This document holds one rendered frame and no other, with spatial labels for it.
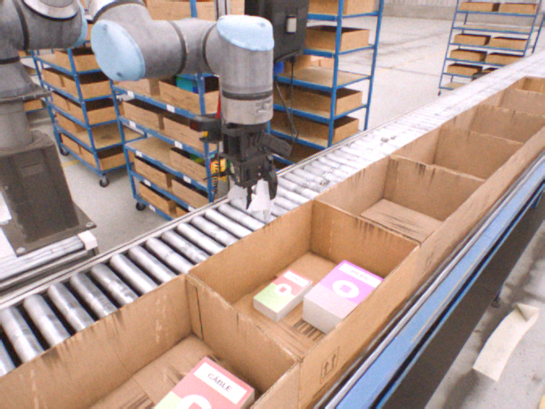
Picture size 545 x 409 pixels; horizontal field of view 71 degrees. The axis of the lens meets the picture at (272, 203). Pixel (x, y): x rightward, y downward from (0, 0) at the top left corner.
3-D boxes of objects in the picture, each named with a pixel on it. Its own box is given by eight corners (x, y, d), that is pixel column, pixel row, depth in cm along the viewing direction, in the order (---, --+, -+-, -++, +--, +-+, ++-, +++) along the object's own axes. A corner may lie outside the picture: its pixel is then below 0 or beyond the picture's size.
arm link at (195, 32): (150, 17, 69) (192, 22, 62) (202, 16, 76) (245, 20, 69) (156, 71, 73) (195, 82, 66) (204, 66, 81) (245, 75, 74)
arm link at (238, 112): (248, 85, 74) (285, 94, 68) (249, 110, 77) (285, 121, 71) (212, 94, 68) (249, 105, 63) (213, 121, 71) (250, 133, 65)
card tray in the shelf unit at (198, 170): (170, 163, 237) (168, 148, 232) (210, 150, 255) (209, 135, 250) (209, 186, 212) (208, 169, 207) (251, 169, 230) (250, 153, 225)
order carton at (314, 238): (309, 250, 107) (312, 197, 98) (407, 303, 90) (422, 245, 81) (193, 331, 83) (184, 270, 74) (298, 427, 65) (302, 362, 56)
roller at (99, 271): (104, 269, 128) (100, 257, 125) (199, 363, 97) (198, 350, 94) (89, 276, 124) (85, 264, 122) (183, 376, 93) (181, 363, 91)
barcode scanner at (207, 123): (187, 142, 145) (188, 114, 141) (212, 138, 154) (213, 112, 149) (198, 147, 142) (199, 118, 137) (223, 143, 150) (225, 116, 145)
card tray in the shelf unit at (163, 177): (135, 170, 276) (132, 157, 271) (171, 157, 295) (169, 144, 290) (167, 188, 252) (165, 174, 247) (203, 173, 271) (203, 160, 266)
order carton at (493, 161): (431, 164, 156) (440, 123, 147) (510, 188, 138) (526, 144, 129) (380, 199, 131) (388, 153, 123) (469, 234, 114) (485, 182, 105)
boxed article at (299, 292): (253, 308, 87) (253, 297, 86) (289, 279, 96) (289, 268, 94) (276, 325, 83) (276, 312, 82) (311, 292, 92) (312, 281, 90)
